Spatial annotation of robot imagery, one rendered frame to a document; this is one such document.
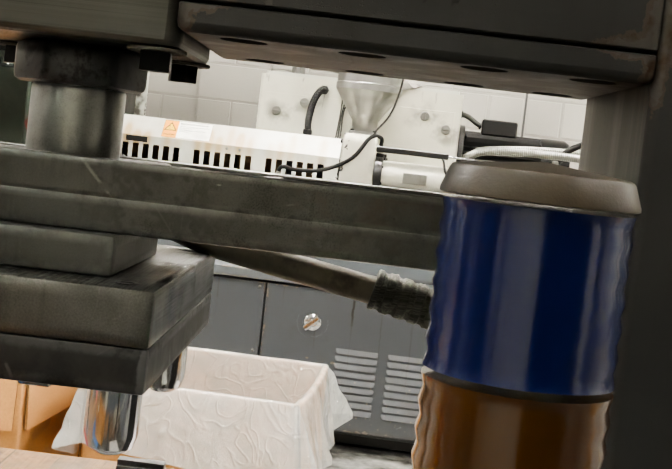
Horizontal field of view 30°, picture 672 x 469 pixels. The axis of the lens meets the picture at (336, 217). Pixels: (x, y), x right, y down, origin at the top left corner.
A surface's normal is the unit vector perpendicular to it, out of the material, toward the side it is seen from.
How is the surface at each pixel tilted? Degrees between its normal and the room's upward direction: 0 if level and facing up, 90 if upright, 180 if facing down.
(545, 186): 72
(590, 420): 76
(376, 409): 90
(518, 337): 104
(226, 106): 90
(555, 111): 90
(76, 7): 90
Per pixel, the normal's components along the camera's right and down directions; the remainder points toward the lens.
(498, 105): -0.08, 0.04
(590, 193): 0.38, -0.22
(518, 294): -0.18, -0.22
